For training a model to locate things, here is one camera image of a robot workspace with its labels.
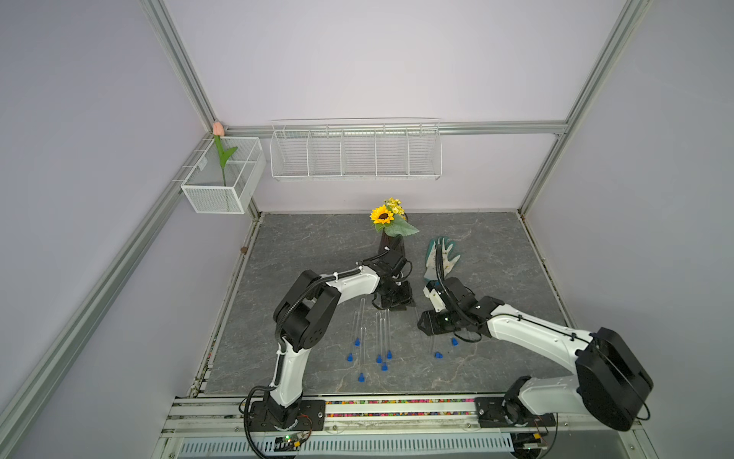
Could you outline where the yellow sunflower bouquet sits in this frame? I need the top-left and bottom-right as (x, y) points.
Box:
(370, 198), (420, 237)

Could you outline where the white vented cable duct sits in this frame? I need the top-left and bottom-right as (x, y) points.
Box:
(178, 432), (514, 458)

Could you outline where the green circuit board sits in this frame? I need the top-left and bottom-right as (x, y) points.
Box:
(273, 435), (302, 452)

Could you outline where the white mesh wall basket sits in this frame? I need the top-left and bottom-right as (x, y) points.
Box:
(181, 136), (266, 215)

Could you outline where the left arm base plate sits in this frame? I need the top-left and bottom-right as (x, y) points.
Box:
(247, 399), (326, 432)

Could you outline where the white wire wall shelf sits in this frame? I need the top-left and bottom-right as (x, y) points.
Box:
(270, 119), (443, 181)

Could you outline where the pink artificial tulip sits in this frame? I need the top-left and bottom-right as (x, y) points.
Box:
(212, 120), (238, 187)

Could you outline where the green white work glove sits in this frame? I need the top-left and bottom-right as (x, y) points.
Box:
(424, 237), (461, 281)

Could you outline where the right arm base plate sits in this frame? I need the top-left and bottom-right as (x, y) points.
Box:
(474, 396), (556, 428)

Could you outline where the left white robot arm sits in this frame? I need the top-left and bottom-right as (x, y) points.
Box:
(240, 236), (414, 431)

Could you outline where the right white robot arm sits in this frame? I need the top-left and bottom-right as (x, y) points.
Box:
(418, 238), (654, 431)

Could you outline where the dark glass flower vase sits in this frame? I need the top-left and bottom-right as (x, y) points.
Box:
(378, 233), (405, 259)

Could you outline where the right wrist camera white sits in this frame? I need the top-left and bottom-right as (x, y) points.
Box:
(422, 287), (447, 313)

